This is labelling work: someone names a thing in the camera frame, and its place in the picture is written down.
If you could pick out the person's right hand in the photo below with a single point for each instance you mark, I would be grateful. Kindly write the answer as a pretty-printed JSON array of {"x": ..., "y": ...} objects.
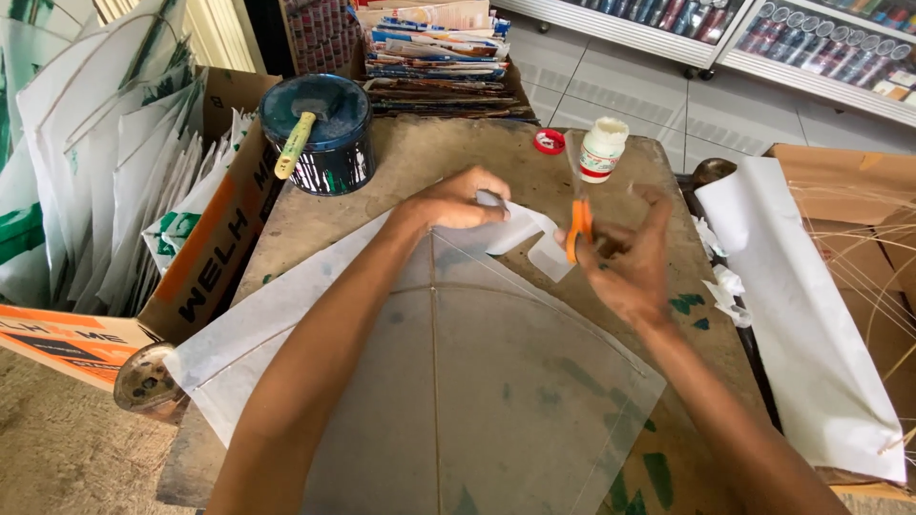
[{"x": 630, "y": 275}]

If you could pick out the person's left hand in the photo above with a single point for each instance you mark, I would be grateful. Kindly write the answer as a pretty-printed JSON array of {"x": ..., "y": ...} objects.
[{"x": 444, "y": 204}]

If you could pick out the white paper strip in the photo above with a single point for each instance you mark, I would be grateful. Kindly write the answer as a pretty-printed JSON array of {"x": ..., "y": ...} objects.
[{"x": 533, "y": 239}]

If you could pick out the heap of white paper scraps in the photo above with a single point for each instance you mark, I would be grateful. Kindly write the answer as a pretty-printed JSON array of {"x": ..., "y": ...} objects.
[{"x": 726, "y": 293}]

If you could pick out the dark blue paint tin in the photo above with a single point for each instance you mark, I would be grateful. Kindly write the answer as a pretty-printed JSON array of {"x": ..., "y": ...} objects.
[{"x": 336, "y": 154}]

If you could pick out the red bottle cap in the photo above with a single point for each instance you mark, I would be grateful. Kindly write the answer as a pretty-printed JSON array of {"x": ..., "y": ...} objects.
[{"x": 549, "y": 141}]

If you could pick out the white glue bottle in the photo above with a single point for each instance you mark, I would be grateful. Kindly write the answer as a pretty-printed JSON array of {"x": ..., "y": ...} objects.
[{"x": 601, "y": 151}]

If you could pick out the pile of colourful paper sheets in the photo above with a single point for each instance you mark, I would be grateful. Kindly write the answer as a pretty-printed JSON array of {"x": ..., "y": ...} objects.
[{"x": 436, "y": 61}]

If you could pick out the translucent paper kite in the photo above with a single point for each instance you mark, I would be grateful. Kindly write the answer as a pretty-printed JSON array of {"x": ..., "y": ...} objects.
[{"x": 501, "y": 386}]

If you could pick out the large white paper sheet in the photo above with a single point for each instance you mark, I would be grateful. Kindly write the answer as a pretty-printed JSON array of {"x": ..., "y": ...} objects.
[{"x": 794, "y": 322}]

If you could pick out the red patterned paper pack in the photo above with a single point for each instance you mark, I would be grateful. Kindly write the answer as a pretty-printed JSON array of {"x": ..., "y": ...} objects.
[{"x": 318, "y": 36}]

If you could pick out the orange printed cardboard box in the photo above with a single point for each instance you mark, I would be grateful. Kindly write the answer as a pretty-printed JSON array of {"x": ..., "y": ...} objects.
[{"x": 215, "y": 250}]

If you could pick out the plain brown cardboard box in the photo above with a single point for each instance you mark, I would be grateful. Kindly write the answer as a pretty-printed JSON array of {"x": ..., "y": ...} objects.
[{"x": 859, "y": 214}]

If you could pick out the bundle of thin bamboo sticks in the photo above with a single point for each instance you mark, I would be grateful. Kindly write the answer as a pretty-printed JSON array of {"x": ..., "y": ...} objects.
[{"x": 869, "y": 264}]

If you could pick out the glass-door drinks cooler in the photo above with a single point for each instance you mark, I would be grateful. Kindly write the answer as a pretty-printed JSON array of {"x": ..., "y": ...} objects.
[
  {"x": 830, "y": 61},
  {"x": 644, "y": 25}
]

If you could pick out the stack of white green kites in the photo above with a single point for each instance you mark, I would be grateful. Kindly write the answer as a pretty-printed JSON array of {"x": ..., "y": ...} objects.
[{"x": 100, "y": 179}]

